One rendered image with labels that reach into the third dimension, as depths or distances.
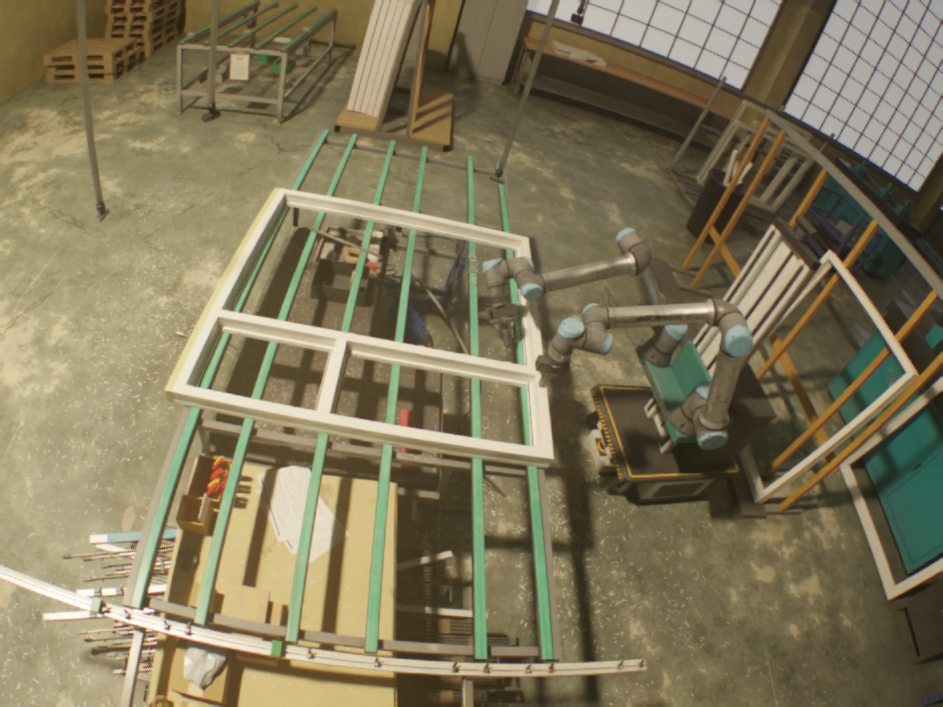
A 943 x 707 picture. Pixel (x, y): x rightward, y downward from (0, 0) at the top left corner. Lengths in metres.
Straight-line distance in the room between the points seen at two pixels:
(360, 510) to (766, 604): 2.60
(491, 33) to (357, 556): 8.09
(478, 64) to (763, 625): 8.36
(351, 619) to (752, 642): 2.40
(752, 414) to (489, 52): 7.32
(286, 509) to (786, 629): 3.01
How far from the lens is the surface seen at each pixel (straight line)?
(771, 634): 3.60
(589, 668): 1.86
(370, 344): 2.17
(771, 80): 10.79
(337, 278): 3.00
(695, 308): 2.21
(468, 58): 9.05
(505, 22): 8.94
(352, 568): 1.98
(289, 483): 2.11
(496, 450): 1.97
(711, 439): 2.55
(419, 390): 2.50
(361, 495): 2.10
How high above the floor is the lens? 2.50
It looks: 44 degrees down
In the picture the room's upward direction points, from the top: 20 degrees clockwise
